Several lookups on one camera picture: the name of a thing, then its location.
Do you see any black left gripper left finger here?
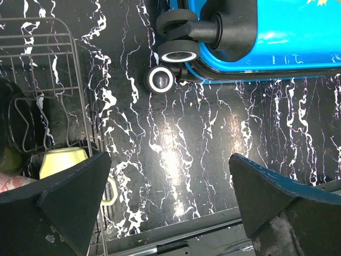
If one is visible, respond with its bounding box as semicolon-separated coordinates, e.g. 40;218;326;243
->
1;153;111;255

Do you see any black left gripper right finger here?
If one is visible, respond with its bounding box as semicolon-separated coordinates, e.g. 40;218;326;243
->
229;154;340;255

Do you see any blue fish-print suitcase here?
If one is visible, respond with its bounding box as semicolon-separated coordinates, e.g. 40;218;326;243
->
144;1;340;94

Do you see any pale yellow mug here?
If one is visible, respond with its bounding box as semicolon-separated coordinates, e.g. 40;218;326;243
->
39;147;118;206

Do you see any pink patterned cup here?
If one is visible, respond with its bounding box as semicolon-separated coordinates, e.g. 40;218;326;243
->
0;173;36;193

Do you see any black bowl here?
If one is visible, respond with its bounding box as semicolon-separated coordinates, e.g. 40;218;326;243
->
1;77;35;175

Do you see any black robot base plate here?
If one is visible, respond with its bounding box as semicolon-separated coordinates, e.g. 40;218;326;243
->
89;207;253;255

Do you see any black wire dish rack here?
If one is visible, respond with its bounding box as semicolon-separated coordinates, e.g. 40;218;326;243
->
0;17;109;256

